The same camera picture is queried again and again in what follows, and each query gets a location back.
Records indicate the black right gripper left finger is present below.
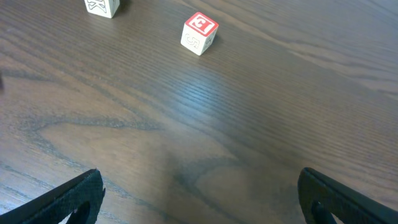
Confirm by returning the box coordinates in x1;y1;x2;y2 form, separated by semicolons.
1;169;106;224

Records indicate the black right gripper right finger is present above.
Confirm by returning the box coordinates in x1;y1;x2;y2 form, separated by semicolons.
297;167;397;224

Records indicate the blue question mark block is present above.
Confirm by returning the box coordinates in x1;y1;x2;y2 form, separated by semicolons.
85;0;120;19

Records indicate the red number 3 block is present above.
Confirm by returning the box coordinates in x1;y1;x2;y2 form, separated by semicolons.
180;12;219;56

